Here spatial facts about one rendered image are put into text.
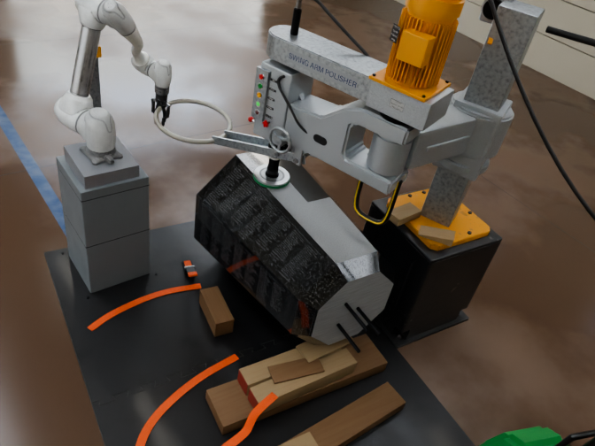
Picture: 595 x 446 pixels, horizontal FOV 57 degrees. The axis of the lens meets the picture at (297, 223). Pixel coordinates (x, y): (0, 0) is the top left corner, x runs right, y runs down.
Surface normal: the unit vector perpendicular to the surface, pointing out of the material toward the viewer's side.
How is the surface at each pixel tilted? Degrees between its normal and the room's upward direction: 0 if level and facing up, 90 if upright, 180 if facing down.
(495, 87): 90
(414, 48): 90
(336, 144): 90
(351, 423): 0
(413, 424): 0
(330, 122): 90
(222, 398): 0
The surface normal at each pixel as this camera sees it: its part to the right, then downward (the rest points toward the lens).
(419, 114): -0.59, 0.43
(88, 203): 0.59, 0.57
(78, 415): 0.16, -0.77
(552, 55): -0.79, 0.27
